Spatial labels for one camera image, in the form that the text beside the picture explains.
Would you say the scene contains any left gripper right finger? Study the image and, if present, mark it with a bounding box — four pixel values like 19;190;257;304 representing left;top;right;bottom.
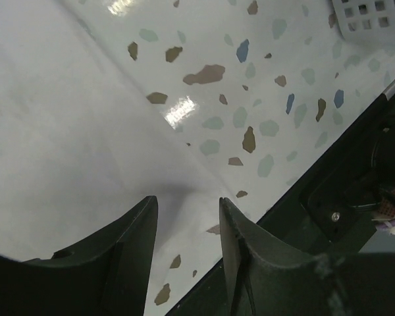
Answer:
219;198;395;315

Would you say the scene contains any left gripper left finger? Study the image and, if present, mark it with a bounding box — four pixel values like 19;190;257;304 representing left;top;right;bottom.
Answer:
0;196;158;315

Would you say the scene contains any white printed tank top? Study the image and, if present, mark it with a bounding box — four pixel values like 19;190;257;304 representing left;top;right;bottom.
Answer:
0;0;231;261

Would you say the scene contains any white plastic laundry basket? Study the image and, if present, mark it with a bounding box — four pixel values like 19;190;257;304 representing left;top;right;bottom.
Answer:
332;0;395;45

